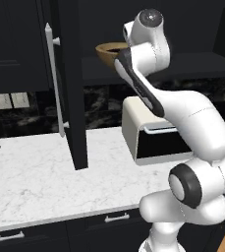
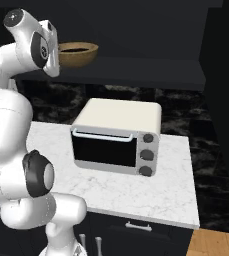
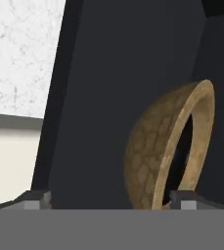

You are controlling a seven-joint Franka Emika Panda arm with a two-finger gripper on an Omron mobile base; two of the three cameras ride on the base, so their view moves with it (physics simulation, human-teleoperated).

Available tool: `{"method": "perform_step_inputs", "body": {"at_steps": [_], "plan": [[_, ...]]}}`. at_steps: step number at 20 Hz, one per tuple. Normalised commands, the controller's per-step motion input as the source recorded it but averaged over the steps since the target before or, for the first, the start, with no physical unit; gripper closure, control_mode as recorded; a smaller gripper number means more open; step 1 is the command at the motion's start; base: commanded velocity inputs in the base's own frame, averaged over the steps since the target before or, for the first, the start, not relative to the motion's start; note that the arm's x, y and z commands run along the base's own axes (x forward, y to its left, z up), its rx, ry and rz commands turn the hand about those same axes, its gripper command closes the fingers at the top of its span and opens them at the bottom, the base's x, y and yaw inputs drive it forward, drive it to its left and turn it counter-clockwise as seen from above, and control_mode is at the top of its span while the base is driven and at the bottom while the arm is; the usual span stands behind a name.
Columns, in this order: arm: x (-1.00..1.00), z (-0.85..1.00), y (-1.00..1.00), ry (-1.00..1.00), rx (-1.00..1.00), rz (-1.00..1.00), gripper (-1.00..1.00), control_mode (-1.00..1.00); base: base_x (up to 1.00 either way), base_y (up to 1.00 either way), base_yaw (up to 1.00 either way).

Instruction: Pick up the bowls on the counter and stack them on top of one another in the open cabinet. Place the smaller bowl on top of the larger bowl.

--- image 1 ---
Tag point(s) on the cream toaster oven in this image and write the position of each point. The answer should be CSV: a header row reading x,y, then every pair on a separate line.
x,y
133,118

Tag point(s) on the black open wall cabinet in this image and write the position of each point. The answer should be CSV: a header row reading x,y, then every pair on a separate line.
x,y
196,65

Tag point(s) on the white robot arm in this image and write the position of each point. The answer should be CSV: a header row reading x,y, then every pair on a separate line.
x,y
199,131

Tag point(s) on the black drawer front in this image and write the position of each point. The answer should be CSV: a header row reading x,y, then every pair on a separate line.
x,y
97,226
38,238

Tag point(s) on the black closed wall cabinet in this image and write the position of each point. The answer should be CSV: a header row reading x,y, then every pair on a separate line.
x,y
15,46

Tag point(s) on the brown wooden bowl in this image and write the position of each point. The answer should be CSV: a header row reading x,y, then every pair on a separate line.
x,y
104,53

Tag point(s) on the black open cabinet door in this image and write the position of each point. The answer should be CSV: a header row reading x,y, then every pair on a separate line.
x,y
72,98

